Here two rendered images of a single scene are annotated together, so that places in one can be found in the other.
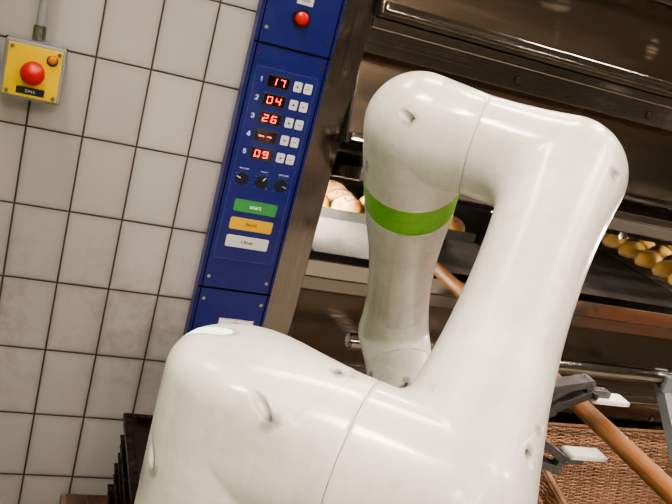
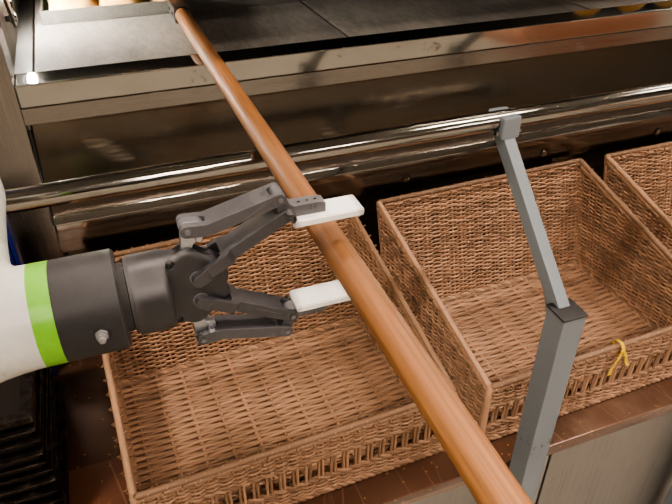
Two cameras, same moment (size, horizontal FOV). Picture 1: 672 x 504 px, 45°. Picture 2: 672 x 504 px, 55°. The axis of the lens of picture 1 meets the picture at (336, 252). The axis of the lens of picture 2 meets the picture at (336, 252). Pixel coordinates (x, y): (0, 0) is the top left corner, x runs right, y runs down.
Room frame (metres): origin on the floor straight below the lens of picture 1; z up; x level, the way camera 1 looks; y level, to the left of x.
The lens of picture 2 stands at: (0.64, -0.49, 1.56)
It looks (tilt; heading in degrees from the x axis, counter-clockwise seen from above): 35 degrees down; 1
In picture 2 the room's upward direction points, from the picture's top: straight up
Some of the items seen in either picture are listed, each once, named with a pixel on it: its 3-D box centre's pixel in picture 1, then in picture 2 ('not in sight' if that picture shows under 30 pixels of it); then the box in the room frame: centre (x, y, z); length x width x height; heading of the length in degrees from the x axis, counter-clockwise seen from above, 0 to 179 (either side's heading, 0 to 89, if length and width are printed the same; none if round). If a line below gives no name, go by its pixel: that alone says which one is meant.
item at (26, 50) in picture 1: (33, 69); not in sight; (1.40, 0.60, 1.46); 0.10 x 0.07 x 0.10; 112
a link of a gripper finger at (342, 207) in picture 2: (606, 398); (324, 210); (1.17, -0.47, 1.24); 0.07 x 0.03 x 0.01; 112
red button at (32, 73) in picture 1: (32, 73); not in sight; (1.36, 0.58, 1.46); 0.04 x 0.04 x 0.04; 22
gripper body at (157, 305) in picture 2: not in sight; (177, 285); (1.12, -0.33, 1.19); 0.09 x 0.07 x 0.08; 112
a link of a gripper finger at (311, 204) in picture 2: (596, 387); (297, 198); (1.16, -0.44, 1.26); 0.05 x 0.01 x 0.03; 112
